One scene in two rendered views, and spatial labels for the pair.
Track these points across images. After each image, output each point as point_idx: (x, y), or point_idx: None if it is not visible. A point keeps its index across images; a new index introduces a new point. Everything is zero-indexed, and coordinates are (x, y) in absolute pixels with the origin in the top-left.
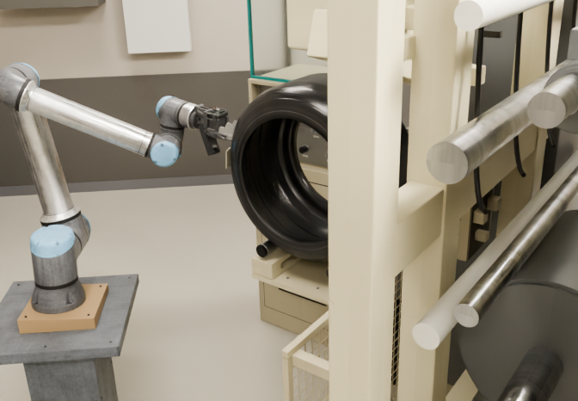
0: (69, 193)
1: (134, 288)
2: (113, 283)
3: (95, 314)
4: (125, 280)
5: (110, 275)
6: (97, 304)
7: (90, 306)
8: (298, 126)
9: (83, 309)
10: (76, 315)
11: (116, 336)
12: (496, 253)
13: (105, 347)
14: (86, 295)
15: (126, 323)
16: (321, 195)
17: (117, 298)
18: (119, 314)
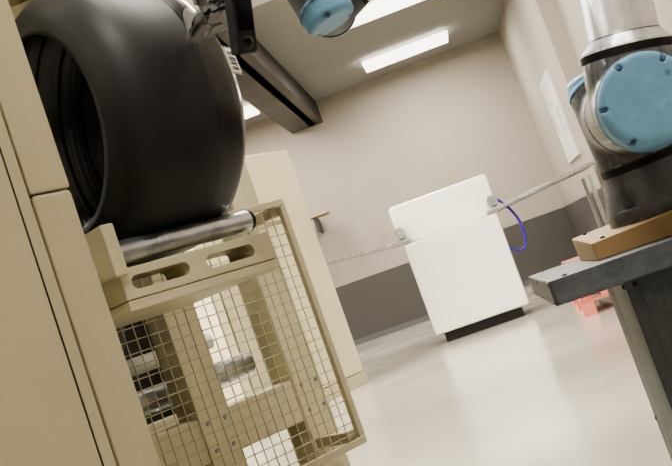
0: (583, 10)
1: (543, 284)
2: (595, 263)
3: (574, 240)
4: (571, 272)
5: (616, 258)
6: (582, 239)
7: (592, 234)
8: (79, 67)
9: (602, 229)
10: (605, 226)
11: (537, 274)
12: None
13: (548, 269)
14: (617, 228)
15: (535, 284)
16: (98, 205)
17: (569, 269)
18: (549, 273)
